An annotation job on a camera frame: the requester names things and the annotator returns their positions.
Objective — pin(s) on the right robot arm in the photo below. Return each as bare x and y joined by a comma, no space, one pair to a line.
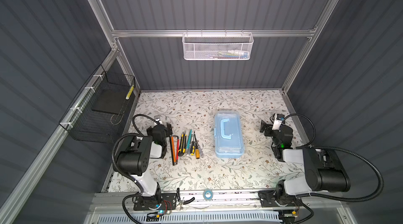
323,170

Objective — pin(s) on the white wire mesh basket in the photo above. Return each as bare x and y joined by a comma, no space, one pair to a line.
217,46

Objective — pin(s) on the black wire basket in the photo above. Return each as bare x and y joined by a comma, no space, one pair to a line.
101,111

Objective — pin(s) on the red handled hex key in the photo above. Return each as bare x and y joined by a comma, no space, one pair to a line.
177,149

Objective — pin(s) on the orange handled hex key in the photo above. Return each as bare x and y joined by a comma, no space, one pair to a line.
172,150

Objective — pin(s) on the yellow handled screwdriver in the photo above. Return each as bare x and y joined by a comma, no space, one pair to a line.
196,152

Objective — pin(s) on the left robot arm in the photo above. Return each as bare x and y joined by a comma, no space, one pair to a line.
131,155

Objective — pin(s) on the blue plastic tool box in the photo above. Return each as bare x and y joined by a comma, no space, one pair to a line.
228,135

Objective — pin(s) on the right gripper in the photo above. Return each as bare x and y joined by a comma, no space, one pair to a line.
266,128

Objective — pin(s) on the teal pen tool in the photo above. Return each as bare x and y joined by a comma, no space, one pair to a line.
189,140

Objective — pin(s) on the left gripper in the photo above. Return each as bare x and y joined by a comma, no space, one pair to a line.
168,129

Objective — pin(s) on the blue tape roll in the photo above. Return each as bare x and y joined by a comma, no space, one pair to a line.
208,194

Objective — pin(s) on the yellow marker in basket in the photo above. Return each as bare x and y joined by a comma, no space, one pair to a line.
130,92

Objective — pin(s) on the yellow black utility knife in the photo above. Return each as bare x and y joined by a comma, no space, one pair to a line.
182,147

